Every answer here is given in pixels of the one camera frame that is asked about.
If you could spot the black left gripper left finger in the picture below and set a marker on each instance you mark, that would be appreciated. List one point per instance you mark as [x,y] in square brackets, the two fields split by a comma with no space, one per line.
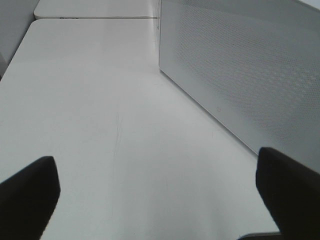
[28,199]

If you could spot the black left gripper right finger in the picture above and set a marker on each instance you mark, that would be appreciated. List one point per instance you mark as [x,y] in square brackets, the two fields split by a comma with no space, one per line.
[291,193]

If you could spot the white microwave door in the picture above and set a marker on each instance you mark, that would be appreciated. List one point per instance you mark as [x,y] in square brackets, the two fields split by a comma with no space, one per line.
[254,65]

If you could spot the white microwave oven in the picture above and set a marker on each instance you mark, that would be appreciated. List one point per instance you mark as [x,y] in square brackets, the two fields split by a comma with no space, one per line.
[155,13]

